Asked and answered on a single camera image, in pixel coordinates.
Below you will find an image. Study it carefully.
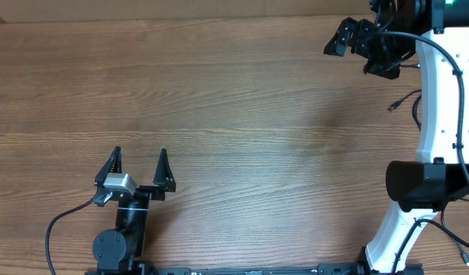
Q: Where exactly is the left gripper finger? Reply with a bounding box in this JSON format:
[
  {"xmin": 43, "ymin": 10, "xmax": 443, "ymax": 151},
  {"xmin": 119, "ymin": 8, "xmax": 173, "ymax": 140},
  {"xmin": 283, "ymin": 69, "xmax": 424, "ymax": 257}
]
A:
[
  {"xmin": 94, "ymin": 146, "xmax": 122, "ymax": 187},
  {"xmin": 153, "ymin": 147, "xmax": 176, "ymax": 193}
]

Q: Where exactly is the short black usb cable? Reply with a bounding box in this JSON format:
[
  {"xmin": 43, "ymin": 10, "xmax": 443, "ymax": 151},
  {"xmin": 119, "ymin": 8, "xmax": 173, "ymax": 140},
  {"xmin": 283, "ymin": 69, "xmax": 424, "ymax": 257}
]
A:
[{"xmin": 387, "ymin": 89, "xmax": 423, "ymax": 131}]

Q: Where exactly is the black cable white plug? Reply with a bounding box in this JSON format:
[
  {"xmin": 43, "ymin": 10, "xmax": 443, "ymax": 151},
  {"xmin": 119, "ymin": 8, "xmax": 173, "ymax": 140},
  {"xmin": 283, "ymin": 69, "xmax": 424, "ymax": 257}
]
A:
[{"xmin": 440, "ymin": 209, "xmax": 469, "ymax": 267}]

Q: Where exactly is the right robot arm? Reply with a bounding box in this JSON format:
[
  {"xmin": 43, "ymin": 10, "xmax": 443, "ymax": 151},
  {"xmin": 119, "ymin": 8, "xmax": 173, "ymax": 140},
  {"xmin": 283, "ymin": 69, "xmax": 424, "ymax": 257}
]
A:
[{"xmin": 318, "ymin": 0, "xmax": 469, "ymax": 274}]

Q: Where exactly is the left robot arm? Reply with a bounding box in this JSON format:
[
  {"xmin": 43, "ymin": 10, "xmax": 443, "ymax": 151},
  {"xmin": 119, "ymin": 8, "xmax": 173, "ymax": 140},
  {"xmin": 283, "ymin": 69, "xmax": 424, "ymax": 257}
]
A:
[{"xmin": 92, "ymin": 146, "xmax": 176, "ymax": 274}]

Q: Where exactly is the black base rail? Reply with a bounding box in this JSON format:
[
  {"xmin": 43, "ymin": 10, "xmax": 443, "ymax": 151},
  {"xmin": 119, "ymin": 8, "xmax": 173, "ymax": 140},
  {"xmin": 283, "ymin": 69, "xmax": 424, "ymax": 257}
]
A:
[{"xmin": 126, "ymin": 263, "xmax": 388, "ymax": 275}]

